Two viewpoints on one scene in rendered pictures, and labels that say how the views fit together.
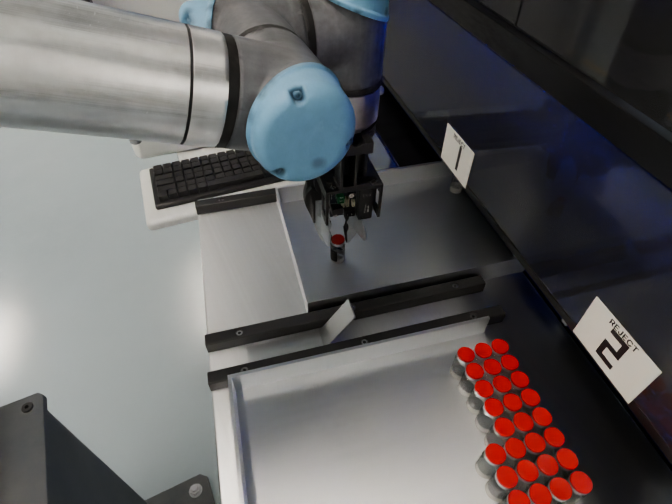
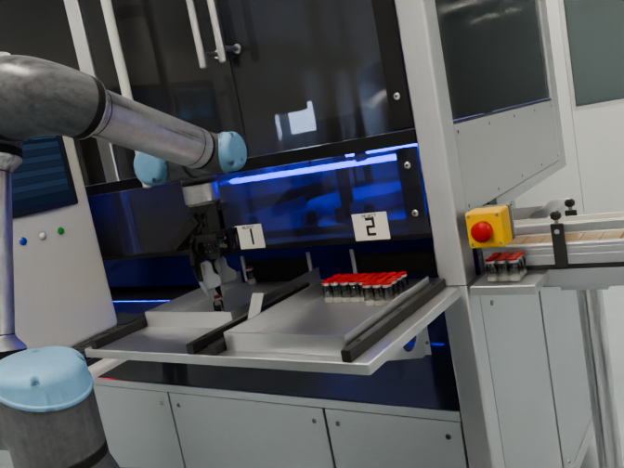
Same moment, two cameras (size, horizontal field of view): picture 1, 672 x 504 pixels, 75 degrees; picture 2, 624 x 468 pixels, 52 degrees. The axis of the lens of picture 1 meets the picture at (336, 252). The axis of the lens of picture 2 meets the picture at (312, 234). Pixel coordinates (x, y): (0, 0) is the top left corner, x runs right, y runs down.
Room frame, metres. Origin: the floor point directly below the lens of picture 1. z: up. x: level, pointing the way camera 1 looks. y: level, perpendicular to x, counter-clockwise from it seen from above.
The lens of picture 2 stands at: (-0.73, 0.71, 1.24)
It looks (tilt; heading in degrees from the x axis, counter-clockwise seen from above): 9 degrees down; 320
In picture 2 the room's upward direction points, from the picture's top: 11 degrees counter-clockwise
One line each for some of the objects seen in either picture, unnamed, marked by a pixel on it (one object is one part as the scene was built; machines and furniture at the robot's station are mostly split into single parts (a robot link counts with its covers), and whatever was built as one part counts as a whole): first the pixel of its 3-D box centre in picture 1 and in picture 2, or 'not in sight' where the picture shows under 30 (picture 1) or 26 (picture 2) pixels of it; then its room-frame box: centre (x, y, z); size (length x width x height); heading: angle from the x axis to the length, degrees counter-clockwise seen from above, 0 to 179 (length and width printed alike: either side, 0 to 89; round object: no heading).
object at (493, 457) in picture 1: (490, 461); (369, 293); (0.16, -0.16, 0.90); 0.02 x 0.02 x 0.05
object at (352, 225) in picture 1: (357, 224); (226, 275); (0.46, -0.03, 0.97); 0.06 x 0.03 x 0.09; 15
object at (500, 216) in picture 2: not in sight; (489, 226); (-0.01, -0.36, 0.99); 0.08 x 0.07 x 0.07; 105
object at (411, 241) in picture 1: (391, 227); (236, 295); (0.53, -0.09, 0.90); 0.34 x 0.26 x 0.04; 105
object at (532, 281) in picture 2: not in sight; (512, 279); (-0.01, -0.40, 0.87); 0.14 x 0.13 x 0.02; 105
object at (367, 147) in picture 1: (345, 166); (211, 230); (0.45, -0.01, 1.07); 0.09 x 0.08 x 0.12; 15
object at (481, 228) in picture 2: not in sight; (482, 231); (-0.02, -0.32, 0.99); 0.04 x 0.04 x 0.04; 15
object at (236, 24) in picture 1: (251, 48); (170, 162); (0.41, 0.08, 1.23); 0.11 x 0.11 x 0.08; 21
